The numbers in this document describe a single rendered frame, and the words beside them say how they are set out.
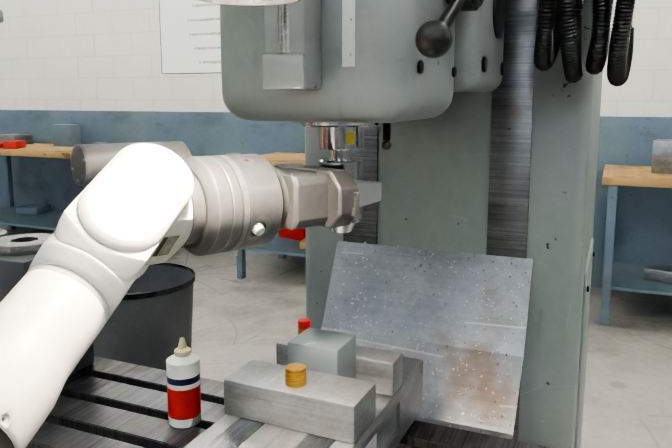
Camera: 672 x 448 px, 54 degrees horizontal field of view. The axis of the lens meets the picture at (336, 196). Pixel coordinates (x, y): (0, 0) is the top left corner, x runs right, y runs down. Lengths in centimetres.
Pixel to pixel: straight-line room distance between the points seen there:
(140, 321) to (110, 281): 205
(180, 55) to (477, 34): 533
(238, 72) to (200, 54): 525
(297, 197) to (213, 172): 9
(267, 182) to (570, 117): 55
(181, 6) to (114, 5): 73
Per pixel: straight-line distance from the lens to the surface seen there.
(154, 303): 252
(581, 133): 101
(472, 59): 76
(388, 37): 58
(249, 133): 562
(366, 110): 59
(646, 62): 484
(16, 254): 100
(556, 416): 112
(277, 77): 57
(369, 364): 76
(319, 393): 68
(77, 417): 93
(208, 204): 56
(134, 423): 90
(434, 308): 104
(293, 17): 57
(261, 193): 58
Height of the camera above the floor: 133
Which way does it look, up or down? 9 degrees down
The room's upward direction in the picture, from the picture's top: straight up
